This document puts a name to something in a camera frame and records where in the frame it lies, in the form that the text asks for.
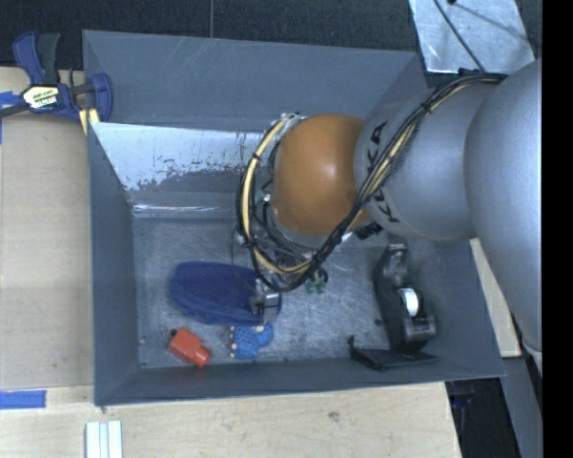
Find pale wood flat board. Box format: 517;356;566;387
0;120;96;391

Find grey metal bin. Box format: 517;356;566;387
81;29;507;407

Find dark grey tape dispenser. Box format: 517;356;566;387
372;242;438;351

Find blue dotted toy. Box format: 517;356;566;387
228;323;275;361

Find dark blue cloth pouch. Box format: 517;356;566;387
168;260;283;326

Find small red block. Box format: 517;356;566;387
166;326;213;369

